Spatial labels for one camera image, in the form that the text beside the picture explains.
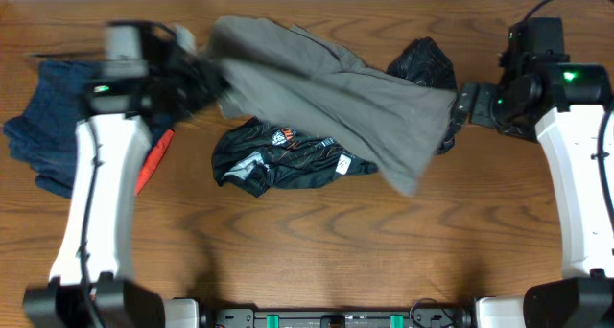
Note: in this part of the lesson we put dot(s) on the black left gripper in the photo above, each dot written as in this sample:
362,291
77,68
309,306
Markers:
197,71

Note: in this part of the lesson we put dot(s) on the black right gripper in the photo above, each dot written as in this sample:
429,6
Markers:
484,93

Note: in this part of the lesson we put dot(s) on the grey shorts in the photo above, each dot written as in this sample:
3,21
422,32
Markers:
291,78

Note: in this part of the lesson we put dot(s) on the black patterned jersey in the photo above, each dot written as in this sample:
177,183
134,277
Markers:
258,156

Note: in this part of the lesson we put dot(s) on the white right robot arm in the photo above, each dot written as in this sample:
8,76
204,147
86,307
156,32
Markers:
568,110

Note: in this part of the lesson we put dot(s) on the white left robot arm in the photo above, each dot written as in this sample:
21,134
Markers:
91,283

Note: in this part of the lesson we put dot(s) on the orange red garment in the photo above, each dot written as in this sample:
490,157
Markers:
154,158

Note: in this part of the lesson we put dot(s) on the folded navy blue garment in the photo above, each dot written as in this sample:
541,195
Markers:
44,135

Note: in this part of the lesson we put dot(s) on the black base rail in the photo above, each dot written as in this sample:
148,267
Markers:
425,313

